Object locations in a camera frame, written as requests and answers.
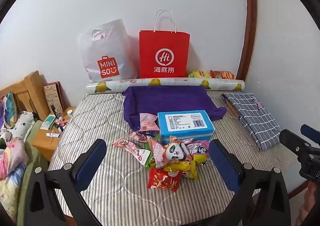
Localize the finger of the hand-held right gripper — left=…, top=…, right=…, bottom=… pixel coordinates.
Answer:
left=279, top=129, right=313, bottom=159
left=301, top=124, right=320, bottom=144

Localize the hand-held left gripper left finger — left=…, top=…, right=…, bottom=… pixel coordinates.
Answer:
left=25, top=138, right=108, bottom=226

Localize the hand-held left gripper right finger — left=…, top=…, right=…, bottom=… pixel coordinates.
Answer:
left=209, top=139, right=292, bottom=226

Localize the plain yellow snack packet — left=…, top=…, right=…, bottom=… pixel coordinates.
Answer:
left=192, top=153, right=211, bottom=164

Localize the purple and pink snack packet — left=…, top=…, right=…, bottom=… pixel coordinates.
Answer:
left=186, top=140, right=211, bottom=154

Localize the yellow snack packet with dark print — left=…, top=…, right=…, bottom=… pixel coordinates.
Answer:
left=165, top=161, right=198, bottom=180

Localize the long pink strawberry packet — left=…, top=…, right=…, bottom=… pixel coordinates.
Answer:
left=112, top=138, right=151, bottom=166

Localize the panda face snack packet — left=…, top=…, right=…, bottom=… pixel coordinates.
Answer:
left=164, top=141, right=192, bottom=164

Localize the pink and red snack packet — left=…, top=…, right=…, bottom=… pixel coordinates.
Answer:
left=127, top=130, right=156, bottom=143

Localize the green snack packet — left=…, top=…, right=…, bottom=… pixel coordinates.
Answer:
left=147, top=151, right=157, bottom=168

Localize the pink packet with white print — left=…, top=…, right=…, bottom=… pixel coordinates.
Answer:
left=149, top=138, right=171, bottom=169

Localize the pale pink pastry packet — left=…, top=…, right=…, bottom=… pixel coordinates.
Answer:
left=139, top=112, right=160, bottom=132

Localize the purple cloth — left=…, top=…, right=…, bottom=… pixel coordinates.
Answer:
left=122, top=85, right=227, bottom=131

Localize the person's right hand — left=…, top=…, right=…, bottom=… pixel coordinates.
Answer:
left=295, top=181, right=320, bottom=226

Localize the grey checked folded sheet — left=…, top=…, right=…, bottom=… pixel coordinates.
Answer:
left=222, top=92, right=283, bottom=153

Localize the striped bed mattress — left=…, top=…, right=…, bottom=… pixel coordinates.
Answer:
left=47, top=88, right=298, bottom=226

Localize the wooden nightstand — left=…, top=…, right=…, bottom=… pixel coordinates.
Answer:
left=32, top=106, right=76, bottom=162

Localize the blue tissue pack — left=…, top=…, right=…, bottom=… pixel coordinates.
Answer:
left=157, top=109, right=215, bottom=144

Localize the wooden board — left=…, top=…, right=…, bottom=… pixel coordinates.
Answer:
left=222, top=95, right=241, bottom=119

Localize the teal small box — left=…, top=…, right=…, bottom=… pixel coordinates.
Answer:
left=41, top=114, right=57, bottom=131

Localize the patterned gift box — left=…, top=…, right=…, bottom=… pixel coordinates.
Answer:
left=43, top=81, right=65, bottom=114

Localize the white flower print plush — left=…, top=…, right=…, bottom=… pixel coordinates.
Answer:
left=10, top=111, right=36, bottom=139

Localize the floral quilt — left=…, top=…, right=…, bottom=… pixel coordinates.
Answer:
left=0, top=131, right=29, bottom=218

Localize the orange chip bag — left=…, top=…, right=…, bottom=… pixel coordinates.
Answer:
left=210, top=70, right=236, bottom=79

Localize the yellow chip bag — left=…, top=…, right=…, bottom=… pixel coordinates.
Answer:
left=187, top=70, right=211, bottom=79

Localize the colourful patterned pillow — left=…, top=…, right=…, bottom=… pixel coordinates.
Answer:
left=2, top=91, right=18, bottom=129

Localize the duck print rolled mat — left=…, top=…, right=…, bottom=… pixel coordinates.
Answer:
left=86, top=78, right=243, bottom=94

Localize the white plastic shopping bag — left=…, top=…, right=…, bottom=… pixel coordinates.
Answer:
left=76, top=18, right=138, bottom=83

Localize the red paper carrier bag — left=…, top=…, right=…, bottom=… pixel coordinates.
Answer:
left=139, top=10, right=190, bottom=79

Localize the brown wooden door frame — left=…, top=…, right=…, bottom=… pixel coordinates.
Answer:
left=236, top=0, right=258, bottom=80

